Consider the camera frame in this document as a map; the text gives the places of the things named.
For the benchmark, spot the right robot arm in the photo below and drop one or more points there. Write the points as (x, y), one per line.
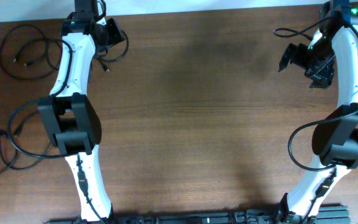
(335, 138)

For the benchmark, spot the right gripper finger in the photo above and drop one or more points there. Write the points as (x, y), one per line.
(321, 82)
(286, 57)

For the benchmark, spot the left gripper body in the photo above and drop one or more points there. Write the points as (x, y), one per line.
(111, 35)

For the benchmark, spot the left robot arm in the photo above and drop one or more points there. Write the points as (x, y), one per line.
(70, 120)

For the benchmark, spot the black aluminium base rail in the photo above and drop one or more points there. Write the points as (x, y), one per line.
(216, 217)

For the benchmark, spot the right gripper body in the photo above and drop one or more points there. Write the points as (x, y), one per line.
(316, 62)

